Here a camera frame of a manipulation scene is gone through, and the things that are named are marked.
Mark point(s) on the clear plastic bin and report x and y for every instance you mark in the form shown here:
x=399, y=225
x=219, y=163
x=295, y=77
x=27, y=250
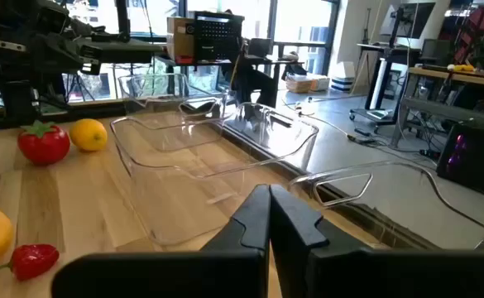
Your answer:
x=154, y=89
x=208, y=194
x=390, y=198

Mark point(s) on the black rolling stand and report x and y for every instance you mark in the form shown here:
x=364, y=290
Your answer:
x=390, y=49

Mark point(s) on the orange-yellow lemon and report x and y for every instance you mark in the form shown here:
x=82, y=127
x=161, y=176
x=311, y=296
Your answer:
x=88, y=135

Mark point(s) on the cardboard box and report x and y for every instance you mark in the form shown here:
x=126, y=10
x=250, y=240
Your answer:
x=179, y=41

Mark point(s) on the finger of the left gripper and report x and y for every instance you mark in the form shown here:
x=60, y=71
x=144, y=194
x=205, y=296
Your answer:
x=130, y=44
x=117, y=56

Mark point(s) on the wooden workbench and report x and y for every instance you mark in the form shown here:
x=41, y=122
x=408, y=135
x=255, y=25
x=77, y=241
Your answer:
x=473, y=78

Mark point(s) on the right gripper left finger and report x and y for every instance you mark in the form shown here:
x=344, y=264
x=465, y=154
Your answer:
x=233, y=273

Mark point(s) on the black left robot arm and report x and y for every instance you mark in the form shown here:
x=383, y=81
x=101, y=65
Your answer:
x=16, y=101

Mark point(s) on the large black monitor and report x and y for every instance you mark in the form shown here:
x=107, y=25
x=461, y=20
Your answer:
x=415, y=18

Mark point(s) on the white storage box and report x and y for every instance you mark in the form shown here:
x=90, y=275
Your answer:
x=320, y=84

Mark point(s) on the small black monitor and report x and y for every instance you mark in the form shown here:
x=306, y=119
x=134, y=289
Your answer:
x=260, y=47

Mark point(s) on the black upright post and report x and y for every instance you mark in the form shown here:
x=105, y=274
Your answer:
x=122, y=20

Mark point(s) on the black office desk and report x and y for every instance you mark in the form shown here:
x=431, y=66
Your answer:
x=262, y=83

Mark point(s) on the black power strip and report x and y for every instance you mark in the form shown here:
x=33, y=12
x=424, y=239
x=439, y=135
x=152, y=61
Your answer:
x=361, y=140

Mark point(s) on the red tomato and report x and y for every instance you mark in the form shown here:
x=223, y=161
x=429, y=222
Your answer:
x=43, y=145

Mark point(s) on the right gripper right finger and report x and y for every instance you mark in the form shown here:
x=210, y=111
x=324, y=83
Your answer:
x=349, y=277

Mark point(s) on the black perforated panel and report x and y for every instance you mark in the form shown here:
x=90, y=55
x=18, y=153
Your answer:
x=217, y=39

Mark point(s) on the white blue container stack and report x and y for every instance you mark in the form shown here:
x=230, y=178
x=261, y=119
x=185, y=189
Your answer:
x=343, y=78

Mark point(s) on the small yellow object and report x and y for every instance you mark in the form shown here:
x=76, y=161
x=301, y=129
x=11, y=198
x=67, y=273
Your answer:
x=463, y=68

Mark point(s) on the black computer tower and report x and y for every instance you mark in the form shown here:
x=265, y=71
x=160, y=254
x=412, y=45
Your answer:
x=481, y=165

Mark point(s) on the red metal rack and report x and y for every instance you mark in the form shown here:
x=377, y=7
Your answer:
x=477, y=25

